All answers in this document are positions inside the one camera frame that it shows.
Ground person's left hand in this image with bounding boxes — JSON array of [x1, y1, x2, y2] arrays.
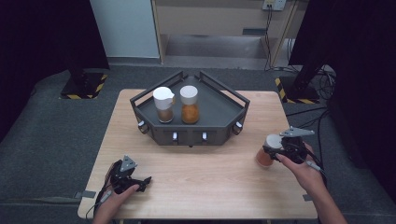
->
[[92, 184, 140, 220]]

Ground white wall power outlet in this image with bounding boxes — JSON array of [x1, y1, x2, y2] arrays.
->
[[262, 0, 288, 12]]

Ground black floor cables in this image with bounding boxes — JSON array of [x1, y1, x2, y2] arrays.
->
[[285, 64, 339, 175]]

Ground black stand with striped base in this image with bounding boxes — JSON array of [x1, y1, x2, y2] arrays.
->
[[275, 57, 321, 105], [60, 57, 109, 101]]

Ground hand-held gripper cable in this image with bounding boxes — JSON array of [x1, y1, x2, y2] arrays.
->
[[297, 146, 329, 189], [84, 188, 114, 220]]

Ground person's right hand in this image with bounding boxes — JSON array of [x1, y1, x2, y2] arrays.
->
[[275, 143, 328, 199]]

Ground black curtain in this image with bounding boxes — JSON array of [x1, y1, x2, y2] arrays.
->
[[289, 0, 396, 195], [0, 0, 110, 141]]

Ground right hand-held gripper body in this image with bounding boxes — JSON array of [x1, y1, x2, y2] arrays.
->
[[278, 125, 316, 164]]

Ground dark grey corner rack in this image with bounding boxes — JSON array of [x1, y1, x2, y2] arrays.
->
[[129, 70, 251, 147]]

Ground right hand-held gripper cable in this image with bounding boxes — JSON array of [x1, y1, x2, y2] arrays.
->
[[297, 146, 329, 189]]

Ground white panel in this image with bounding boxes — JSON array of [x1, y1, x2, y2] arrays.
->
[[90, 0, 161, 59]]

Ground red-orange spice jar white cap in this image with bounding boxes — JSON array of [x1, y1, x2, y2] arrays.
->
[[255, 133, 285, 169]]

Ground yellow-orange spice jar white cap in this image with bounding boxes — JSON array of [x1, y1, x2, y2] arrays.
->
[[179, 85, 201, 125]]

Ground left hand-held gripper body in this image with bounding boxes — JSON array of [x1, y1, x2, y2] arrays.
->
[[106, 155, 143, 194]]

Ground black cable from outlet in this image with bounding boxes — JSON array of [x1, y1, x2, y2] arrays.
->
[[263, 8, 276, 71]]

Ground left hand-held gripper cable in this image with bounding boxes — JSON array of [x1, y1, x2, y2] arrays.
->
[[84, 188, 114, 220]]

